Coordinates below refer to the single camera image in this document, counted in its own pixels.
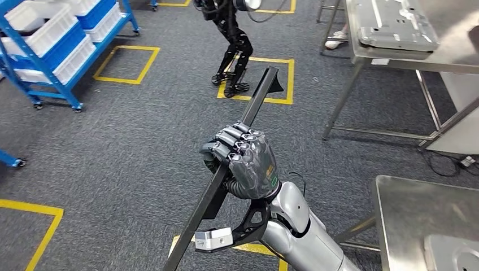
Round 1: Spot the blue plastic crate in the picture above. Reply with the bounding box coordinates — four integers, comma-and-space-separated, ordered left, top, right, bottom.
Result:
11, 20, 88, 72
76, 0, 117, 30

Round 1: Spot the steel table frame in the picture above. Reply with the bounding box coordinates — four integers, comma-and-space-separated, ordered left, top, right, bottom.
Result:
316, 0, 351, 55

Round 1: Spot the blue wheeled shelf rack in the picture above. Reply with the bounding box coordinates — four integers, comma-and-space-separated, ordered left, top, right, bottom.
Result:
0, 0, 141, 113

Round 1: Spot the black power cable with adapter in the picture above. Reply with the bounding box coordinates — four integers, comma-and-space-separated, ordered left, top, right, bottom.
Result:
421, 149, 479, 177

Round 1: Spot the white plastic crate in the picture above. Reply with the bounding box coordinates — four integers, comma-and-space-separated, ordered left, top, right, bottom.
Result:
56, 0, 102, 16
85, 3, 123, 43
2, 0, 78, 58
15, 34, 97, 86

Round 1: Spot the yellow floor tape square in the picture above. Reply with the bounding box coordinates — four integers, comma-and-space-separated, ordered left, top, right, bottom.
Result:
0, 199, 65, 271

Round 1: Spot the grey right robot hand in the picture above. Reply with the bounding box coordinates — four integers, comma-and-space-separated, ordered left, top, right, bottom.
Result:
199, 121, 281, 201

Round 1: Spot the person's foot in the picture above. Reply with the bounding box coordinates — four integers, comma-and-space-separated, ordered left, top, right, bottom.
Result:
324, 30, 349, 50

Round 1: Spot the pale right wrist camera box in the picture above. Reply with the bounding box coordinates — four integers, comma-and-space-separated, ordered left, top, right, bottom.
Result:
194, 227, 234, 251

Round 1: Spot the black humanoid robot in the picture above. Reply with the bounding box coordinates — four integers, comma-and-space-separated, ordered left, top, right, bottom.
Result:
193, 0, 263, 99

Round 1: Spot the black plastic plate bracket part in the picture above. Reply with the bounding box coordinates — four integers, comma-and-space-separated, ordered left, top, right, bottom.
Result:
163, 66, 284, 271

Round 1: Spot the white cabinet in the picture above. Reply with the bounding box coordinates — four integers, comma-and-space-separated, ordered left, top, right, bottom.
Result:
426, 71, 479, 155

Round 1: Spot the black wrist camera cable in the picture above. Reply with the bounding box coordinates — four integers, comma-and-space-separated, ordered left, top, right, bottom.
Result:
288, 171, 307, 198

